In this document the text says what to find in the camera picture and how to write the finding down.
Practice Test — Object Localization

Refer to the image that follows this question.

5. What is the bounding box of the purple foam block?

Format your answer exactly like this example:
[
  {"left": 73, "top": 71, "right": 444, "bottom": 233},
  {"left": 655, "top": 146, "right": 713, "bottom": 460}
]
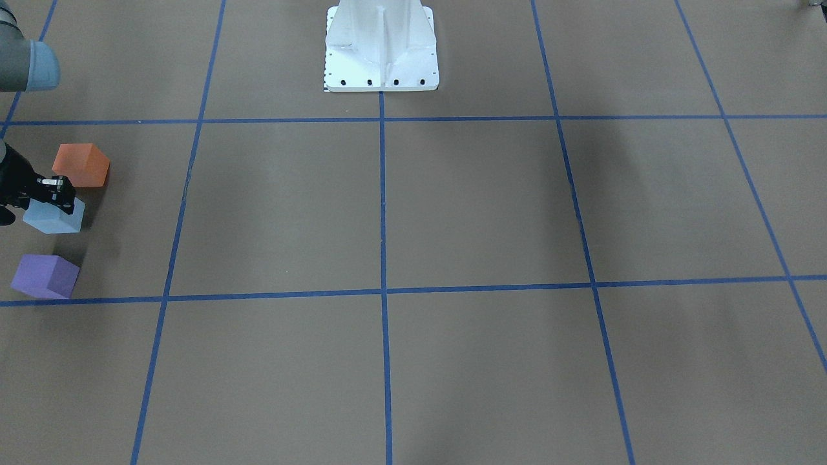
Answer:
[{"left": 11, "top": 254, "right": 80, "bottom": 300}]

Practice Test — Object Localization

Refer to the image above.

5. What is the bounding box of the orange foam block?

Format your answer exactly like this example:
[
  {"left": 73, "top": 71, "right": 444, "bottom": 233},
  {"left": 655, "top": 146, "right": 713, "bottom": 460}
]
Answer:
[{"left": 51, "top": 143, "right": 111, "bottom": 187}]

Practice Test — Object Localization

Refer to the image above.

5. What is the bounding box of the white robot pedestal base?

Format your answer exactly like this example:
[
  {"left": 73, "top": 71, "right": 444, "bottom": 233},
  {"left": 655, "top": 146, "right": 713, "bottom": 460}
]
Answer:
[{"left": 323, "top": 1, "right": 440, "bottom": 92}]

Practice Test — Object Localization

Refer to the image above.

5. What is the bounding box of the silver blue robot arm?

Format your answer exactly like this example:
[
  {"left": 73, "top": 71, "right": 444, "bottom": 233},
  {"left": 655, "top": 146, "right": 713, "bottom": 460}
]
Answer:
[{"left": 1, "top": 1, "right": 76, "bottom": 227}]

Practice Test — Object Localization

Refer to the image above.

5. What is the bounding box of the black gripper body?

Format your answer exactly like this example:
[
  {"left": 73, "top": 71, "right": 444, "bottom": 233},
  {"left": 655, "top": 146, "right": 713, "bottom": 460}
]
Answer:
[{"left": 1, "top": 143, "right": 44, "bottom": 227}]

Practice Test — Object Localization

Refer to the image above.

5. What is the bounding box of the light blue foam block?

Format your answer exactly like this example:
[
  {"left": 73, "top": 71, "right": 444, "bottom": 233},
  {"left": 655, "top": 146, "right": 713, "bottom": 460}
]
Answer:
[{"left": 23, "top": 198, "right": 85, "bottom": 234}]

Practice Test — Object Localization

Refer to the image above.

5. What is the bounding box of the brown paper table mat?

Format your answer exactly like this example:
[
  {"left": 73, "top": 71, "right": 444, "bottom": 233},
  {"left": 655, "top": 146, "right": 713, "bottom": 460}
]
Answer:
[{"left": 2, "top": 1, "right": 825, "bottom": 464}]

